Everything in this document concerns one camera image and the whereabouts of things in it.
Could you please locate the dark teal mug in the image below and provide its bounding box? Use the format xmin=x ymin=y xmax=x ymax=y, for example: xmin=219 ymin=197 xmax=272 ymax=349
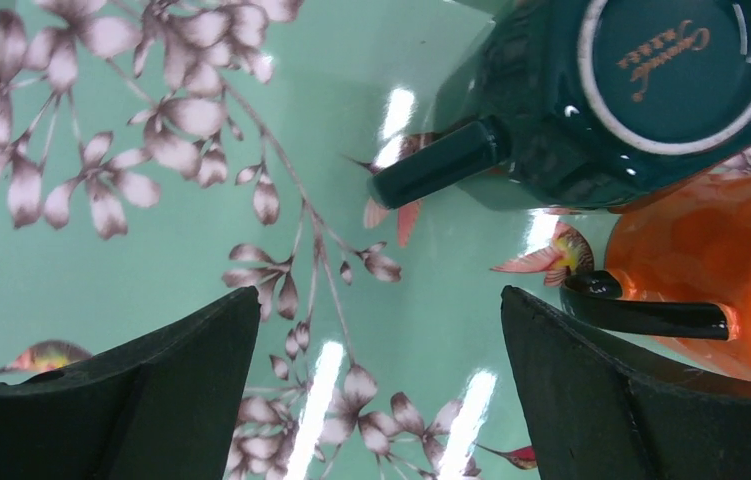
xmin=369 ymin=1 xmax=751 ymax=210

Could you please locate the orange cup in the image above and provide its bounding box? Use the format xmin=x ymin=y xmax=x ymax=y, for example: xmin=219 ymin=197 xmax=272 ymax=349
xmin=560 ymin=175 xmax=751 ymax=381

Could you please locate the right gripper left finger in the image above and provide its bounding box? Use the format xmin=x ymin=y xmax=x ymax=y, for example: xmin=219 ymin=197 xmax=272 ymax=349
xmin=0 ymin=287 xmax=260 ymax=479

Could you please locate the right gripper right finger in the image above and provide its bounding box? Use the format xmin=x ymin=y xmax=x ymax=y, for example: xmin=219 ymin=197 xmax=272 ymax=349
xmin=501 ymin=286 xmax=751 ymax=480

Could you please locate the green floral tray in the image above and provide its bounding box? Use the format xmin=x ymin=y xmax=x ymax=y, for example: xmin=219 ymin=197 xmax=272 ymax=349
xmin=0 ymin=1 xmax=751 ymax=479

